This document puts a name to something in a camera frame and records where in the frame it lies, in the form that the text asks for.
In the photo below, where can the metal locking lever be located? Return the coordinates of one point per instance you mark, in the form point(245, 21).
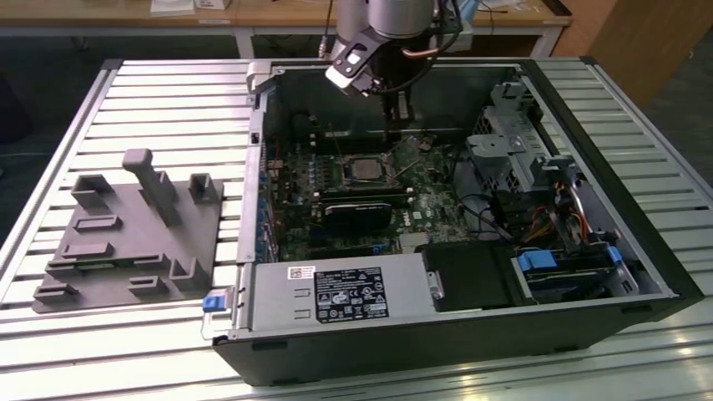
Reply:
point(409, 167)

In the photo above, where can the CPU with silver top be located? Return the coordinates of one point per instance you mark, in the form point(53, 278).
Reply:
point(365, 168)

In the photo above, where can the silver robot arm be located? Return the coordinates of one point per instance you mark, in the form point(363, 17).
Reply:
point(396, 16)

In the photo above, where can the CPU socket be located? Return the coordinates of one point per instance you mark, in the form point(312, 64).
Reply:
point(364, 181)

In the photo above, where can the green motherboard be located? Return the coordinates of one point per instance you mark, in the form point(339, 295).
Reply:
point(440, 200)

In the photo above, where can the grey metal drive cage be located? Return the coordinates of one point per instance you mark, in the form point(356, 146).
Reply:
point(520, 167)

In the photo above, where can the black graphics card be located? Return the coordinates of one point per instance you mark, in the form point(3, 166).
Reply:
point(356, 215)

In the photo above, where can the white box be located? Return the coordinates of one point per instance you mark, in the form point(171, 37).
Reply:
point(212, 4)
point(172, 7)

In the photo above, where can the small silver heatsink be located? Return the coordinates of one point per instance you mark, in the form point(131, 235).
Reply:
point(415, 239)

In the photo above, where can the wooden cabinet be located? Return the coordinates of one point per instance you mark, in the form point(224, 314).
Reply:
point(629, 42)

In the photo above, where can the black drive bay box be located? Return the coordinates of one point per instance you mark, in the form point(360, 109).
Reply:
point(468, 275)

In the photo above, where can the hard disk in blue carrier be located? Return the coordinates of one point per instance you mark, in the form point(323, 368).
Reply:
point(537, 263)

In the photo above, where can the wooden desk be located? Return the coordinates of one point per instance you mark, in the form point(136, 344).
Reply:
point(111, 18)

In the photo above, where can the grey power supply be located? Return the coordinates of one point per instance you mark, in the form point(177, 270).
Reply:
point(279, 292)

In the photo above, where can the blue drive bay tab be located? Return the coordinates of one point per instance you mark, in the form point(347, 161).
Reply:
point(615, 255)

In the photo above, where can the grey parts rack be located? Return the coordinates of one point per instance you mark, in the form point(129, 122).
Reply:
point(133, 234)

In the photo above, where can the blue case release latch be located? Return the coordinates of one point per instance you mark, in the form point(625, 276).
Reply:
point(215, 304)

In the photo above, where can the black open PC case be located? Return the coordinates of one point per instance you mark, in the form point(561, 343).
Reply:
point(389, 355)

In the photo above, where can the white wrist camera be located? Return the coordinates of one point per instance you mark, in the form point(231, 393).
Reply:
point(348, 62)

